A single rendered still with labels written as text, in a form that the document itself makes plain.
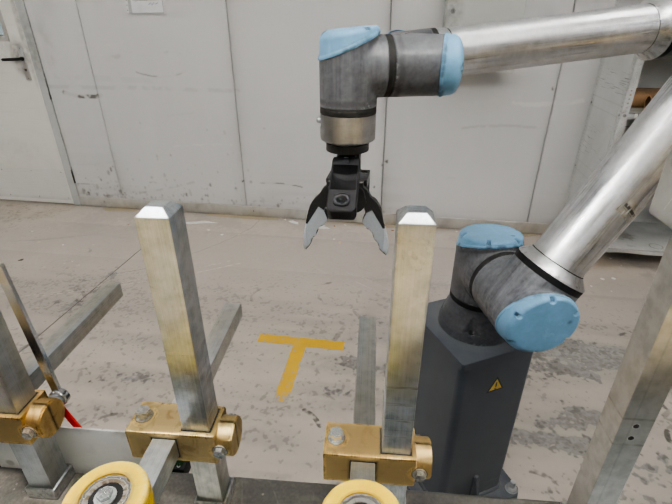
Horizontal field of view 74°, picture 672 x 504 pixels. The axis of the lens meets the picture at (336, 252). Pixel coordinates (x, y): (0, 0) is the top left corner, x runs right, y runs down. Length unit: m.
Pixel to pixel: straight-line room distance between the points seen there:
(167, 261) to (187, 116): 2.92
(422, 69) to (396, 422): 0.49
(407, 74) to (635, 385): 0.49
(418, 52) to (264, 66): 2.43
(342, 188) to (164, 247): 0.32
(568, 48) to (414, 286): 0.65
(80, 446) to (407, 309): 0.54
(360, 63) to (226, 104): 2.57
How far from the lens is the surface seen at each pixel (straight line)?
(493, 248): 1.06
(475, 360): 1.13
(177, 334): 0.52
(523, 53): 0.94
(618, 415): 0.62
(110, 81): 3.60
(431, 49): 0.73
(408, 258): 0.42
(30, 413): 0.73
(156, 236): 0.47
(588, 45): 1.00
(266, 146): 3.20
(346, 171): 0.72
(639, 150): 0.97
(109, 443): 0.77
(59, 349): 0.84
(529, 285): 0.95
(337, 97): 0.70
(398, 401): 0.54
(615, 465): 0.67
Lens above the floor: 1.32
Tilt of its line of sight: 28 degrees down
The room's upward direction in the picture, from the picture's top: straight up
